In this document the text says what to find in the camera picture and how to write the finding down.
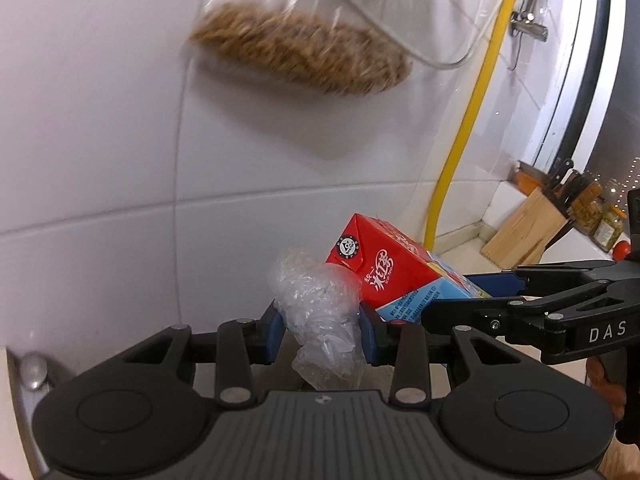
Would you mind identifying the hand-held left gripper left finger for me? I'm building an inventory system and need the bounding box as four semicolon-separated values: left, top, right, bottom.
122;300;287;406

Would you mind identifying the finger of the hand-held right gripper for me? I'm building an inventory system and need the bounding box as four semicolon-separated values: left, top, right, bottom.
422;280;626;347
462;260;621;302

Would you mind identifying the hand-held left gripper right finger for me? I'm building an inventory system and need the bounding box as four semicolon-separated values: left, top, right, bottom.
359;305;526;406

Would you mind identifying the clear plastic wrap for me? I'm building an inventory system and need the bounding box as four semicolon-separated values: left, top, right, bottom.
267;247;364;391

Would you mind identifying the red blue drink carton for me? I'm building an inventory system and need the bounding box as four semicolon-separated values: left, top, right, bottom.
325;212;492;327

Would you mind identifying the person's right hand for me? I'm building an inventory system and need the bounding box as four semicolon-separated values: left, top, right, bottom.
587;355;626;421

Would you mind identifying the wooden knife block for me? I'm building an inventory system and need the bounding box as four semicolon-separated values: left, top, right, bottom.
480;187;569;271

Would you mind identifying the glass jar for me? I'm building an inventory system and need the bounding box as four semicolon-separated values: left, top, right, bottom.
569;182;604;234
592;204;627;252

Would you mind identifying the yellow pipe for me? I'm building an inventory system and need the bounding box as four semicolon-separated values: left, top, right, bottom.
423;0;557;254

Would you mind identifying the metal pipe valve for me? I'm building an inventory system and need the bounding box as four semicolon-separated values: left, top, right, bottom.
509;9;549;44

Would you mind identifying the plastic bag of grain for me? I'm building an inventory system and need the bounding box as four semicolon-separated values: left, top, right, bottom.
189;0;414;97

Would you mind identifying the window frame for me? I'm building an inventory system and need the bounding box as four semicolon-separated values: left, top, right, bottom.
520;0;615;172

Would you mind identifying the white cable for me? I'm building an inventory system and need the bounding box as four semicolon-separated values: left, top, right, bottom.
314;0;497;69

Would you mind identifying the metal door handle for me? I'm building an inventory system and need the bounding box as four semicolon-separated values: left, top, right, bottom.
17;352;49;392

